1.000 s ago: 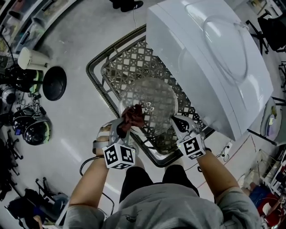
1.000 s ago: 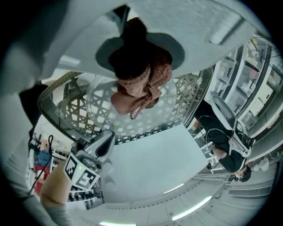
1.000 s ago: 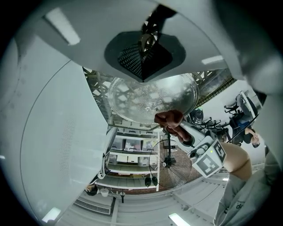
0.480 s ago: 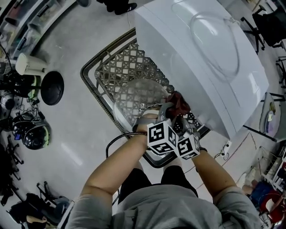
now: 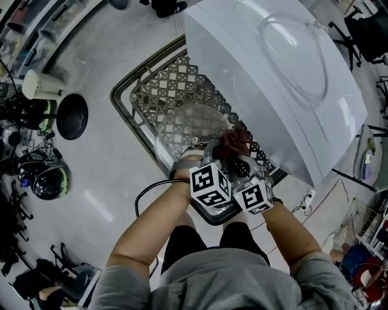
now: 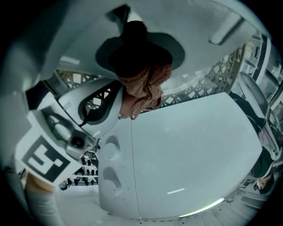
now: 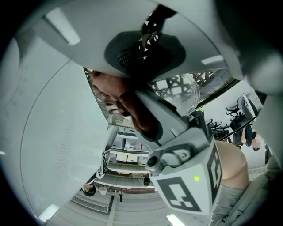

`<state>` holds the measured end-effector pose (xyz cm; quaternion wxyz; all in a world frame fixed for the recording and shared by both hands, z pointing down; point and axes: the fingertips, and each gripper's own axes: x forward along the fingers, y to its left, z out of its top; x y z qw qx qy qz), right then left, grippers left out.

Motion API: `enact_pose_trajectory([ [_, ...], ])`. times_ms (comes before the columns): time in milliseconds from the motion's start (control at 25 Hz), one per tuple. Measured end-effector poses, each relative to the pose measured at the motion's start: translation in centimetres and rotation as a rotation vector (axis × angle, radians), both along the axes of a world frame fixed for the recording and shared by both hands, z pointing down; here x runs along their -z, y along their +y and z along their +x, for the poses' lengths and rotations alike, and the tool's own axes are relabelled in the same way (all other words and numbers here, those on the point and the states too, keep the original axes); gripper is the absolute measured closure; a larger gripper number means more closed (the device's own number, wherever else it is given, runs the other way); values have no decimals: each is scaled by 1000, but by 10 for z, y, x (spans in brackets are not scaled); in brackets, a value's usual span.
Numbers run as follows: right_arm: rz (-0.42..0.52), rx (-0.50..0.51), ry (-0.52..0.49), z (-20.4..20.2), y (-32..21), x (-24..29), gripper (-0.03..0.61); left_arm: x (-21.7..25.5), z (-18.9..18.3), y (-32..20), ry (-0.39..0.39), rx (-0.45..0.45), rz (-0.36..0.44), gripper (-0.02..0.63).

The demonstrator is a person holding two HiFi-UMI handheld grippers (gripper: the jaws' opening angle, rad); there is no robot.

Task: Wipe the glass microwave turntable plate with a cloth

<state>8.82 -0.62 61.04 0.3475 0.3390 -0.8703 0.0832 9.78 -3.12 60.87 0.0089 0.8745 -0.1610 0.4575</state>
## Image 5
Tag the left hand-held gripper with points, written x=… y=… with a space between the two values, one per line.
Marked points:
x=209 y=184

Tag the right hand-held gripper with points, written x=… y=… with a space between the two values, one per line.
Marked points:
x=254 y=198

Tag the reddish brown cloth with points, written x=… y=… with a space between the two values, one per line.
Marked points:
x=235 y=143

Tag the round glass plate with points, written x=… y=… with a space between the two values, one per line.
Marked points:
x=188 y=130

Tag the person's left forearm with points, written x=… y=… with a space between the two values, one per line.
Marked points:
x=145 y=227

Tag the person's right forearm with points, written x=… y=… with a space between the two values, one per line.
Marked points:
x=291 y=233

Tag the white microwave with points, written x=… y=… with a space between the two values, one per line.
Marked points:
x=272 y=91

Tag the person's left hand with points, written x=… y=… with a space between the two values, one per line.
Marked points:
x=183 y=175

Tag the person's right leg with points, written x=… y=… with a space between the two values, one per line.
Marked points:
x=235 y=225

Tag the person's leg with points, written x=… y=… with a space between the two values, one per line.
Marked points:
x=235 y=225
x=188 y=219

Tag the person's left leg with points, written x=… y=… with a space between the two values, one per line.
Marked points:
x=188 y=219

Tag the green metal lattice table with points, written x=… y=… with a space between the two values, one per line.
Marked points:
x=163 y=87

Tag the person's black shorts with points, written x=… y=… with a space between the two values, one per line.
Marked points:
x=182 y=248

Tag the grey shell chair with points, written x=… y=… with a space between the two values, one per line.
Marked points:
x=359 y=163

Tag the person's grey t-shirt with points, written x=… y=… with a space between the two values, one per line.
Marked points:
x=218 y=284

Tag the purple and white pouch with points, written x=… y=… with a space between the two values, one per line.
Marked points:
x=369 y=154

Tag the grey and black chair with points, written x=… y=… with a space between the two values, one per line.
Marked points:
x=382 y=100

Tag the black glossy helmet green trim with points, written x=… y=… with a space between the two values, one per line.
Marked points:
x=51 y=183

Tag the cream plastic bin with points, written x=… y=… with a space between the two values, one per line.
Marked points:
x=42 y=84

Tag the black device with small screen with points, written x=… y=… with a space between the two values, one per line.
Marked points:
x=26 y=172

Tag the black glossy equipment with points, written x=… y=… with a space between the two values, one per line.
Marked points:
x=27 y=112

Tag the white round speaker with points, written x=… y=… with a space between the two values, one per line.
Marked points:
x=10 y=136

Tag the black swivel chair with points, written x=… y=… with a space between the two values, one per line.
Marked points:
x=13 y=218

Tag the row of clear storage bins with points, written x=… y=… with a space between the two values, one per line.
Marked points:
x=36 y=27

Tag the black pedestal fan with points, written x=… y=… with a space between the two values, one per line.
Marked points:
x=72 y=116

